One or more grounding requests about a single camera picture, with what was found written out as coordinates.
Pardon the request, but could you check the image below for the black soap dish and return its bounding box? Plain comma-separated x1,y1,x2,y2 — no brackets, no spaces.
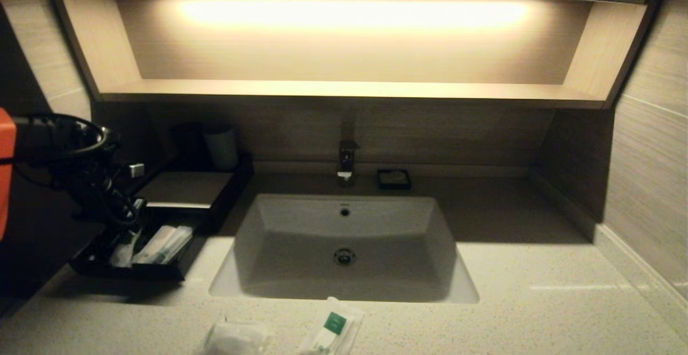
377,169,412,191

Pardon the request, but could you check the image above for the wooden wall shelf niche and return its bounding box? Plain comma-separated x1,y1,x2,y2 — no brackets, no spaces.
46,0,670,111

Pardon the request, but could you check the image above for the chrome faucet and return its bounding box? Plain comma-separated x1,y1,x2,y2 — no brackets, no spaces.
337,139,360,186

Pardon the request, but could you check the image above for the light grey tumbler cup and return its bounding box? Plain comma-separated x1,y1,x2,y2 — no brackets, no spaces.
203,124,240,172

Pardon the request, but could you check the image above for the crumpled white shower cap packet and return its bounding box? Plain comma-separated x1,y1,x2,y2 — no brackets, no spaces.
203,318,269,355

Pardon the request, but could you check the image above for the warm shelf light strip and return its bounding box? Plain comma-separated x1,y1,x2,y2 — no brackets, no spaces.
183,3,530,30

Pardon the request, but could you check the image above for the dark grey tumbler cup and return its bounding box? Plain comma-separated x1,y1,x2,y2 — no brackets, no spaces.
171,123,210,172

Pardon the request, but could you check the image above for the white comb packet green label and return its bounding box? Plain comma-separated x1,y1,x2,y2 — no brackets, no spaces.
298,296,365,355

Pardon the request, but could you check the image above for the white ceramic sink basin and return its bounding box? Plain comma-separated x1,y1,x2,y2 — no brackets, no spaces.
209,194,480,304

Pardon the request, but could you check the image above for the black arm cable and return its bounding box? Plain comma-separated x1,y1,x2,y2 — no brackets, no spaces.
13,114,139,225

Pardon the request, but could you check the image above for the black amenity tray box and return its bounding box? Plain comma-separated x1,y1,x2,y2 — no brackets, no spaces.
129,152,256,235

